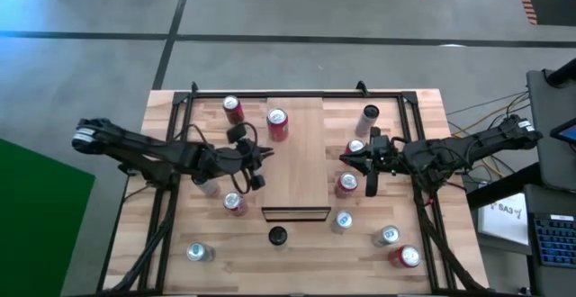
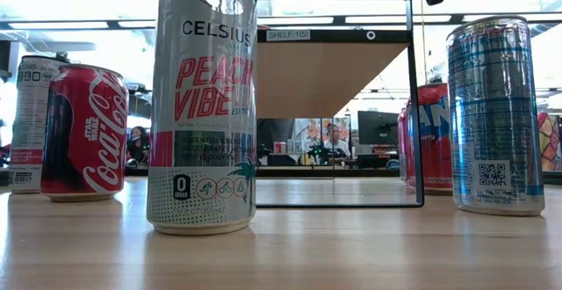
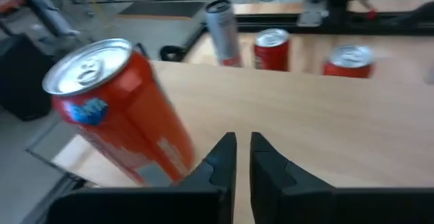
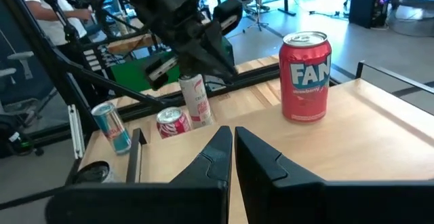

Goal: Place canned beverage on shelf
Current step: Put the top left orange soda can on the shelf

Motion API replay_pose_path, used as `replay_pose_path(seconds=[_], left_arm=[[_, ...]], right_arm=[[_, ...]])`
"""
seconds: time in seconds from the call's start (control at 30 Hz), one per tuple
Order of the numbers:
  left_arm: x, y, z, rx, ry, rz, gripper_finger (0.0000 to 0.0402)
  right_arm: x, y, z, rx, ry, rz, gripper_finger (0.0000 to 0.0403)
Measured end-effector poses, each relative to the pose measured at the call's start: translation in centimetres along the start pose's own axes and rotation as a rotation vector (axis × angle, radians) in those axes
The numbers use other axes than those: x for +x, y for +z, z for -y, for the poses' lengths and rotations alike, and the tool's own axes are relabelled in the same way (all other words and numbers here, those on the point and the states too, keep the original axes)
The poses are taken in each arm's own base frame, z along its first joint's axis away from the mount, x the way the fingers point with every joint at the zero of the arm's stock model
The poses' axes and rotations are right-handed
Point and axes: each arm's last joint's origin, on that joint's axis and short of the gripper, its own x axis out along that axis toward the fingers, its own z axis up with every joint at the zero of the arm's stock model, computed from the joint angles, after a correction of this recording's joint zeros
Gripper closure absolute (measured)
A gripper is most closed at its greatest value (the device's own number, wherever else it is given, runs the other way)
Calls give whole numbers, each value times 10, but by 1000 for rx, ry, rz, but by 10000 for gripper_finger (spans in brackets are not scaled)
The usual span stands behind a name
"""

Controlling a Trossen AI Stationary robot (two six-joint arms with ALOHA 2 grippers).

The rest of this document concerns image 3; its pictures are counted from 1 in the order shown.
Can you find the black mat with striped edge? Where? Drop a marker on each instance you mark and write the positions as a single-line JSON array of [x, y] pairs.
[[162, 9]]

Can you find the red soda can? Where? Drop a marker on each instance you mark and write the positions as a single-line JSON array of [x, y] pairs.
[[271, 56]]

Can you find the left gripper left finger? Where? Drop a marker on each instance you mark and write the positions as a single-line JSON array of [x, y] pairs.
[[203, 203]]

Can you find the black box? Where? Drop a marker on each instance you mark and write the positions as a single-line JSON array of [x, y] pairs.
[[23, 78]]

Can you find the orange Fanta can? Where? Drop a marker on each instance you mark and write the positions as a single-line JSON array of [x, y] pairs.
[[349, 68], [135, 122]]

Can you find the grey metal pole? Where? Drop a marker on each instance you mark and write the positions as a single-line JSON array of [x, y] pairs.
[[44, 10]]

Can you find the white Celsius can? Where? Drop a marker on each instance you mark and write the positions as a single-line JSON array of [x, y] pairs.
[[223, 37]]

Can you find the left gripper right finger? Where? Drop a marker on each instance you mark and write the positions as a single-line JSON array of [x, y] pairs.
[[288, 200]]

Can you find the wooden shelf with black frame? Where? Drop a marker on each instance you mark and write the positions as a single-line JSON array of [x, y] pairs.
[[305, 122]]

